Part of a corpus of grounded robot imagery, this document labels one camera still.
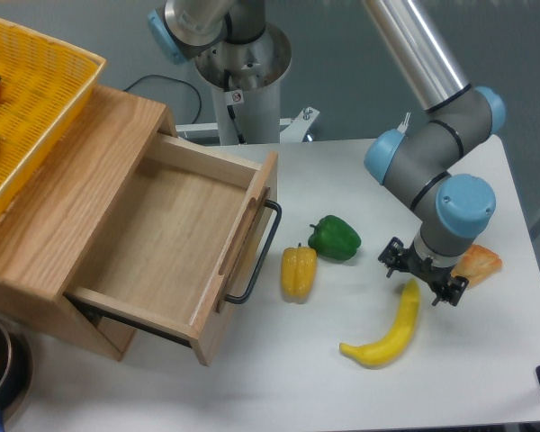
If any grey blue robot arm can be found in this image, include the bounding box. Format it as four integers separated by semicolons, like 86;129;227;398
148;1;506;305

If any golden pastry bread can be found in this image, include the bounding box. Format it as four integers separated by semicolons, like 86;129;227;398
451;244;503;287

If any yellow plastic basket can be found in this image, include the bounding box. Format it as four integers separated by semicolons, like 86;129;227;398
0;18;106;216

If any black cable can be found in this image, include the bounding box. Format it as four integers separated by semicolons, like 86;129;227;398
123;74;203;127

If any green bell pepper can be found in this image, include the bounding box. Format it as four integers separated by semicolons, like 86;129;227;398
308;215;362;261

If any black metal drawer handle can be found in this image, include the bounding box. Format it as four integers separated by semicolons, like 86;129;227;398
224;199;283;305

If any open wooden drawer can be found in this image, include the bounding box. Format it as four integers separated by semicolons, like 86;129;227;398
66;134;278;365

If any yellow bell pepper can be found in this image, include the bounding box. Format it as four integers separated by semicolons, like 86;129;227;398
281;244;317;299

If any yellow banana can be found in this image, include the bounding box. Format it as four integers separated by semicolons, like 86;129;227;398
338;279;420;369

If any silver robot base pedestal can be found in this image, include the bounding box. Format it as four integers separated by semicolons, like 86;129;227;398
194;23;292;146

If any white metal base bracket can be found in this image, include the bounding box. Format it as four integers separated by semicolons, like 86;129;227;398
176;106;320;145

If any wooden drawer cabinet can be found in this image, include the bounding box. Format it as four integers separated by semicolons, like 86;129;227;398
0;85;176;360

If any dark metal pot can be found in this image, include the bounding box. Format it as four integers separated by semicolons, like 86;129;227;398
0;320;33;431

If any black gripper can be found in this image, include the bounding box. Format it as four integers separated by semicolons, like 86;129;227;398
378;237;469;306

